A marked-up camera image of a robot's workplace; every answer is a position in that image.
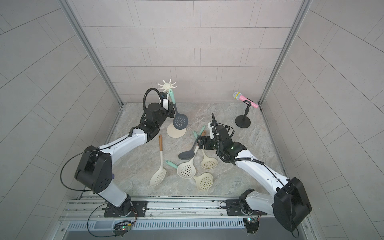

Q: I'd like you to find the cream utensil rack stand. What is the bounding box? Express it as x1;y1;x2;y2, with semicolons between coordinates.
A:
159;79;187;139

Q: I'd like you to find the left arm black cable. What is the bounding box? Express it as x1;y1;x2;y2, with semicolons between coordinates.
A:
142;87;164;121

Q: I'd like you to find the cream skimmer wooden handle left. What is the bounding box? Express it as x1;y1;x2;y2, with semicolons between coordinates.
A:
150;135;167;187

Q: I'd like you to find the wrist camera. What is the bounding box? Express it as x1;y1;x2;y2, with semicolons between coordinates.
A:
160;92;169;111
208;121;215;140

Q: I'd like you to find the black microphone stand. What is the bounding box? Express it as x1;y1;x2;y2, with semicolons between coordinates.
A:
235;101;252;129

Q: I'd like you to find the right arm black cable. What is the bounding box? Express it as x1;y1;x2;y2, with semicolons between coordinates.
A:
211;112;289;187

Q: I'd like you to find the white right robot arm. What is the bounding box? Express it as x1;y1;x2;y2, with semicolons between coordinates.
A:
197;125;312;233

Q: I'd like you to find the cream skimmer green handle right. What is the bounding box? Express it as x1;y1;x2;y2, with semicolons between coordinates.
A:
200;149;218;170

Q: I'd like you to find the pink toy microphone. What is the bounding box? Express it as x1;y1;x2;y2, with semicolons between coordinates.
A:
234;92;259;109

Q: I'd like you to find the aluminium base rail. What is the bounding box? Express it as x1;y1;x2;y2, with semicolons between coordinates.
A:
60;194;277;220

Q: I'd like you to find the cream skimmer green handle bottom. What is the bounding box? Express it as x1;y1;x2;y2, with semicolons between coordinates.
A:
165;159;215;192

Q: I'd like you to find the cream skimmer green handle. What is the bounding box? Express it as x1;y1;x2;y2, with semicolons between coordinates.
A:
200;149;218;170
165;159;215;192

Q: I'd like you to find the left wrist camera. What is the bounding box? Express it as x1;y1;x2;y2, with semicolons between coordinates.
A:
160;92;169;111

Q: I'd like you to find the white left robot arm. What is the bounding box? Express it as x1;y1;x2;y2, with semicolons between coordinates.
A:
75;100;175;217

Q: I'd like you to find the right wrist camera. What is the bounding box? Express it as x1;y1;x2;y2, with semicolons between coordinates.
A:
208;121;215;140

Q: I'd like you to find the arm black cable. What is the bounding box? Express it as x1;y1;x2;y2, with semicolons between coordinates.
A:
211;112;289;187
142;87;164;121

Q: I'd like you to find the grey skimmer green handle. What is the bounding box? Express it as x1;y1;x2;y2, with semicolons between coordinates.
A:
178;125;206;161
169;89;189;130

